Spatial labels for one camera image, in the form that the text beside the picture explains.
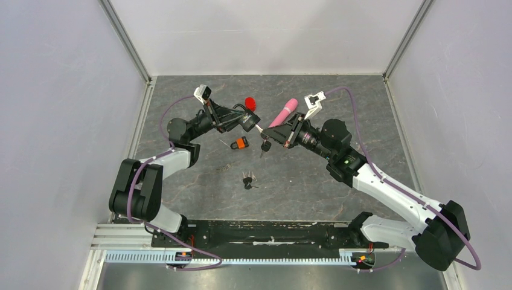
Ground small silver key bunch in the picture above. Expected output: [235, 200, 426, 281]
[217, 164, 231, 172]

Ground black Kaijing padlock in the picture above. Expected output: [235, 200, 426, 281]
[232, 103, 261, 132]

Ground red plastic cap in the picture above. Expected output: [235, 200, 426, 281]
[245, 97, 257, 112]

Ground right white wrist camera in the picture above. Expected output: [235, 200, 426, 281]
[304, 91, 326, 120]

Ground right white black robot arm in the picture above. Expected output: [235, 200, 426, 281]
[261, 114, 470, 271]

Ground pink cylindrical wand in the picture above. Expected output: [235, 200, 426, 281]
[269, 98, 298, 127]

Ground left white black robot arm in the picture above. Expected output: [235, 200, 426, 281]
[108, 100, 252, 247]

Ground black-head key bunch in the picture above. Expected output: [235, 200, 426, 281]
[242, 171, 258, 190]

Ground orange black padlock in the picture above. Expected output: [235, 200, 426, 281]
[230, 136, 249, 150]

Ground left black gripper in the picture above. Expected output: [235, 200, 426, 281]
[188, 97, 248, 142]

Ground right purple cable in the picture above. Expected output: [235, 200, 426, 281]
[324, 86, 482, 273]

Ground purple cable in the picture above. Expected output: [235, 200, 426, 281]
[126, 95, 223, 272]
[324, 86, 482, 273]

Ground white slotted cable duct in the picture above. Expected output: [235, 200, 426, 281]
[104, 250, 374, 266]

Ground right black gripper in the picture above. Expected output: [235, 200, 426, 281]
[264, 112, 334, 161]

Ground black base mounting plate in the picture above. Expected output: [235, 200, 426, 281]
[174, 219, 388, 250]

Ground black-head key set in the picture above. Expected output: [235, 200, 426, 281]
[255, 125, 272, 158]

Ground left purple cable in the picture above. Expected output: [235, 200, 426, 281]
[126, 95, 223, 272]

